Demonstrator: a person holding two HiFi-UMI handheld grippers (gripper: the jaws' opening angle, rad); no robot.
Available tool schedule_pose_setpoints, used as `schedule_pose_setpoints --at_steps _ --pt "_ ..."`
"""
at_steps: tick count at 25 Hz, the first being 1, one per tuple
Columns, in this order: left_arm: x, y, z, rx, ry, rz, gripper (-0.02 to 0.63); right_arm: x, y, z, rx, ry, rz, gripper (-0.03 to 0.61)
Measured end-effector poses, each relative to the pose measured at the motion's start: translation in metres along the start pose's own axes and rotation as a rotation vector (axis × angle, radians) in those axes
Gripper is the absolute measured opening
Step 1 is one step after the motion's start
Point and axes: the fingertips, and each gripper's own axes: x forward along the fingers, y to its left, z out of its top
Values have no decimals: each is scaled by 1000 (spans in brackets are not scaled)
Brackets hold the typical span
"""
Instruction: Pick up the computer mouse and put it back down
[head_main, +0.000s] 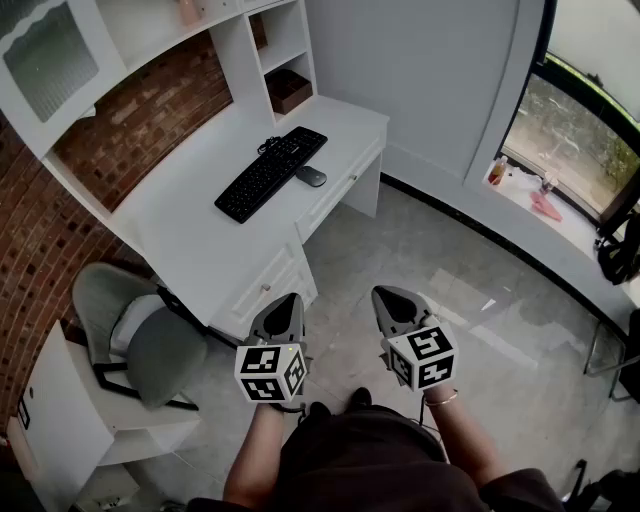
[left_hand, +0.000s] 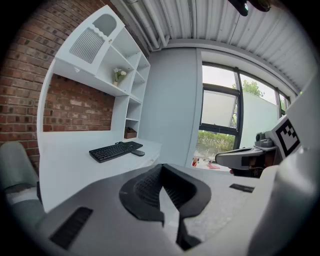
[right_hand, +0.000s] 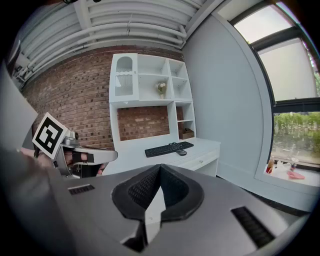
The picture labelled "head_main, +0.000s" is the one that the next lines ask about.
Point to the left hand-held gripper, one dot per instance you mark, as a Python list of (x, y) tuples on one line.
[(270, 370)]

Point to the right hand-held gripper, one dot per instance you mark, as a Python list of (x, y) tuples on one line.
[(425, 357)]

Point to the black computer mouse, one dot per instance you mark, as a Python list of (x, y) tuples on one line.
[(311, 176)]

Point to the person's right forearm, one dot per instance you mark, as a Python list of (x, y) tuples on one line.
[(462, 440)]

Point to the person's left forearm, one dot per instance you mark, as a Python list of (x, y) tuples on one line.
[(260, 450)]

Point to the person's black right shoe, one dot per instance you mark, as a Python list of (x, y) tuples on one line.
[(362, 397)]

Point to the person's black shoe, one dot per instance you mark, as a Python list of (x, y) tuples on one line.
[(320, 410), (362, 397)]

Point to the person's black left shoe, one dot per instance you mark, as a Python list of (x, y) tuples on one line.
[(320, 410)]

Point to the grey green office chair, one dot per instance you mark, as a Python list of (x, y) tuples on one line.
[(160, 350)]

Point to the white desk with drawers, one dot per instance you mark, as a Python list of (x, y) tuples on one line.
[(190, 225)]

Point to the black keyboard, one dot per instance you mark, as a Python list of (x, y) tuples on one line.
[(270, 175)]

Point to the person's black clothing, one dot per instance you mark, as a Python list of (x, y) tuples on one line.
[(370, 465)]

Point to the orange drink bottle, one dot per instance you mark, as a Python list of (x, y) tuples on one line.
[(497, 172)]

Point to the pink folded paper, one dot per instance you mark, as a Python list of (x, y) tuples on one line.
[(546, 206)]

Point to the clear plastic cup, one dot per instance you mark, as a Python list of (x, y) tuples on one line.
[(549, 184)]

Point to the brown compartment box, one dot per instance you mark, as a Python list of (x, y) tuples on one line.
[(290, 92)]

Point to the black bag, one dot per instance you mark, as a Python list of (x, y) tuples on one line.
[(617, 250)]

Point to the black framed window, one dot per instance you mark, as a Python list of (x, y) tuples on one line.
[(565, 130)]

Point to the low white cabinet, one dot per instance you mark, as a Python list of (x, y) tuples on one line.
[(60, 425)]

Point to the white hutch shelf unit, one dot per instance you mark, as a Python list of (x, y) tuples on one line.
[(240, 55)]

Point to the black equipment on floor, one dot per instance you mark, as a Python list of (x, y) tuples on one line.
[(610, 487)]

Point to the metal chair frame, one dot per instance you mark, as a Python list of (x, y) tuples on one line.
[(605, 367)]

